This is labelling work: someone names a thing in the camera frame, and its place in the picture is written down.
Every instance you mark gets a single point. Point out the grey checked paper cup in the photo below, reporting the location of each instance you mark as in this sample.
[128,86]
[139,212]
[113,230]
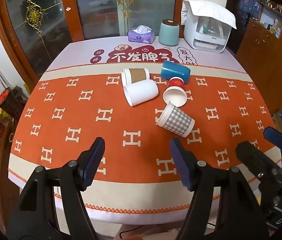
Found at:
[176,121]

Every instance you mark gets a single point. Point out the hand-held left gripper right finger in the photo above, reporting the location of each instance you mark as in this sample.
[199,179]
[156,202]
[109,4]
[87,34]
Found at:
[181,163]

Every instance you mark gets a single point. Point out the plain white paper cup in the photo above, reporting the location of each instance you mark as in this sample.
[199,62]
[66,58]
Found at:
[141,92]

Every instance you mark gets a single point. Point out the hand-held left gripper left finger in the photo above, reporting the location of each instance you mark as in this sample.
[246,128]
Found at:
[94,163]

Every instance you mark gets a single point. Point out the blue plastic cup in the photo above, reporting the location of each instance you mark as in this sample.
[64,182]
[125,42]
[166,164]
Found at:
[175,72]

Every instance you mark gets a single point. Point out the white countertop appliance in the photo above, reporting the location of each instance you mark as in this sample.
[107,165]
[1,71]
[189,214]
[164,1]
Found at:
[206,36]

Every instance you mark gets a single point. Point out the shelf with small boxes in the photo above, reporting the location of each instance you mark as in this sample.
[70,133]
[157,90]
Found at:
[271,7]

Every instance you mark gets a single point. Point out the red patterned paper cup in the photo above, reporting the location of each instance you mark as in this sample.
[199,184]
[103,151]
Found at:
[174,93]

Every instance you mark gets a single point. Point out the white cup with brown sleeve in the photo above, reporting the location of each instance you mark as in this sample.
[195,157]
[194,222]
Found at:
[134,76]

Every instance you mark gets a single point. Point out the purple tissue box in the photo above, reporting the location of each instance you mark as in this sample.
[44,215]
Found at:
[141,35]

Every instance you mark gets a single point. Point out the wooden cabinet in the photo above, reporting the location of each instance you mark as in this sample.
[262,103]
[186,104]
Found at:
[268,62]

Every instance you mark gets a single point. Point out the orange printed tablecloth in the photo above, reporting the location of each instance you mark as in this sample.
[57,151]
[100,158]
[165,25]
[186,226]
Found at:
[81,120]

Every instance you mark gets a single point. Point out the yellow round container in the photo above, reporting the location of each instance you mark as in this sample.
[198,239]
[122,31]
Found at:
[2,113]

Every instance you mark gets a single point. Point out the dark basket with red filling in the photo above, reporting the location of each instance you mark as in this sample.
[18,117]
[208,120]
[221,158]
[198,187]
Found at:
[9,102]

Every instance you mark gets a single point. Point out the wooden glass door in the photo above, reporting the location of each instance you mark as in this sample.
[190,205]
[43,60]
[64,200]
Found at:
[101,7]
[30,35]

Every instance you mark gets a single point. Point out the teal canister with brown lid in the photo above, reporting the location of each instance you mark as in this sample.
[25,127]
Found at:
[169,33]

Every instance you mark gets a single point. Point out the white padded cover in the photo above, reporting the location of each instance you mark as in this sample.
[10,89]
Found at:
[209,11]

